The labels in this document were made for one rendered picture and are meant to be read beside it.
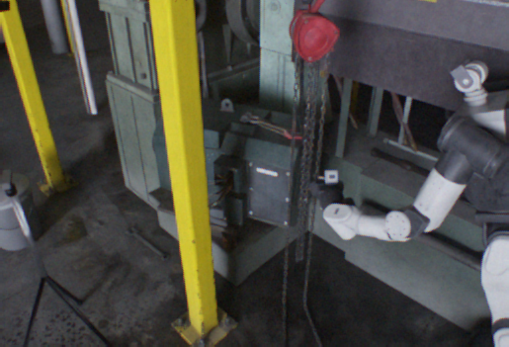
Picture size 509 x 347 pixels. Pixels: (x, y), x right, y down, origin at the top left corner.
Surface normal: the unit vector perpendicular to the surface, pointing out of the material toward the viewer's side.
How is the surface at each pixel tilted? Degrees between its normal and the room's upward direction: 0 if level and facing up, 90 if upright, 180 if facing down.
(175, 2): 90
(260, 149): 45
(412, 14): 78
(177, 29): 90
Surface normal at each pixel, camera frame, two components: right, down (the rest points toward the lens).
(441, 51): -0.69, 0.37
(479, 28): -0.68, 0.18
